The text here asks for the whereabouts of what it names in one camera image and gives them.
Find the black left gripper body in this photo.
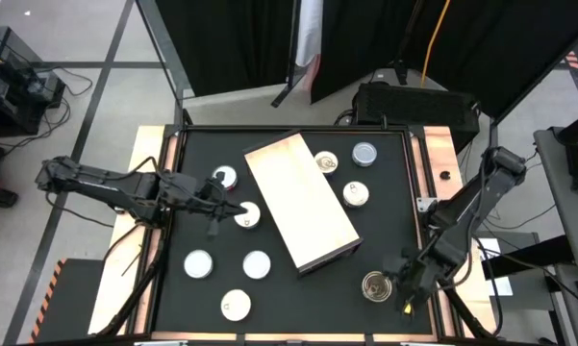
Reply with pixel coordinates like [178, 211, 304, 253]
[165, 170, 228, 237]

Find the black table frame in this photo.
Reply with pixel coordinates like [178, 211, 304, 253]
[143, 122, 447, 346]

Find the red label plain-lid can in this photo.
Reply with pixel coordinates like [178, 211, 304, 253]
[211, 164, 239, 192]

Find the yellow cable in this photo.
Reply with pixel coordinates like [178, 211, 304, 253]
[419, 0, 452, 88]

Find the black equipment cart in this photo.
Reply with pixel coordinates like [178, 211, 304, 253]
[0, 26, 67, 136]

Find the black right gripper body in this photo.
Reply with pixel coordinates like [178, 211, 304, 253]
[389, 247, 439, 313]

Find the black mat hazard stripe edge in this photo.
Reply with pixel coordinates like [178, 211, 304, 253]
[28, 258, 106, 345]

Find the green label light tuna can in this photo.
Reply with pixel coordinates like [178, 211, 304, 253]
[183, 248, 214, 281]
[351, 140, 379, 168]
[241, 249, 272, 281]

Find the grey metal beam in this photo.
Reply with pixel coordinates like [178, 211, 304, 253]
[133, 0, 194, 127]

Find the black curtain frame bar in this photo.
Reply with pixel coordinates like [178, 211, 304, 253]
[488, 23, 578, 154]

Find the black curtain stand foot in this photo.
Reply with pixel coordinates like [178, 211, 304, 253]
[270, 0, 303, 109]

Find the black tripod stand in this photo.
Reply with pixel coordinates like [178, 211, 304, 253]
[392, 0, 427, 87]

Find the grey side table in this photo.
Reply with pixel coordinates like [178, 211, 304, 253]
[532, 127, 578, 346]

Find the white pink cloth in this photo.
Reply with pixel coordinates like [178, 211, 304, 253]
[295, 0, 325, 92]

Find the light wooden board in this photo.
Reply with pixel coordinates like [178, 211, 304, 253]
[242, 128, 364, 276]

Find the black diagonal support strut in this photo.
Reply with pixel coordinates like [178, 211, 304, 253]
[432, 268, 492, 338]
[95, 230, 169, 337]

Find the blue label pull-tab tuna can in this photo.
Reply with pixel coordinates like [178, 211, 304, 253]
[341, 180, 371, 209]
[233, 200, 263, 231]
[361, 270, 394, 304]
[219, 288, 253, 323]
[313, 150, 339, 176]

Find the white paper sheet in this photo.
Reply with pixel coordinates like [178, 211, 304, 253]
[478, 237, 515, 297]

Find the black flat bar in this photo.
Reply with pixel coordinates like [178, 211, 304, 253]
[480, 234, 574, 281]

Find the black table mat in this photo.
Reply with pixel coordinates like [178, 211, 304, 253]
[153, 128, 435, 336]

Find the wide black curtain panel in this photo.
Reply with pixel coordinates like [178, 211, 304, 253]
[311, 0, 578, 121]

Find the black mesh equipment box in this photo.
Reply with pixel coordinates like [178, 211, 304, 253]
[354, 81, 482, 145]

